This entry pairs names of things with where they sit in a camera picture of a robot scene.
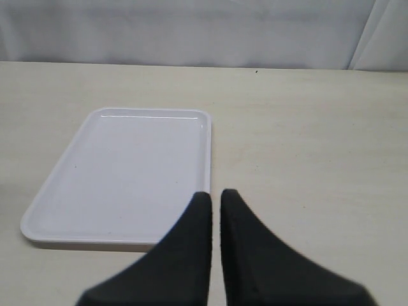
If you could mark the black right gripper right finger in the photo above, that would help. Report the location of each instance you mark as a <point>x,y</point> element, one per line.
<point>260,269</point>

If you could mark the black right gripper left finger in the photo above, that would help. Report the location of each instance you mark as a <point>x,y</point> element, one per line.
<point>174,272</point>

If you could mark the white rectangular plastic tray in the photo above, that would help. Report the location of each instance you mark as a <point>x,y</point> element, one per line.
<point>124,180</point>

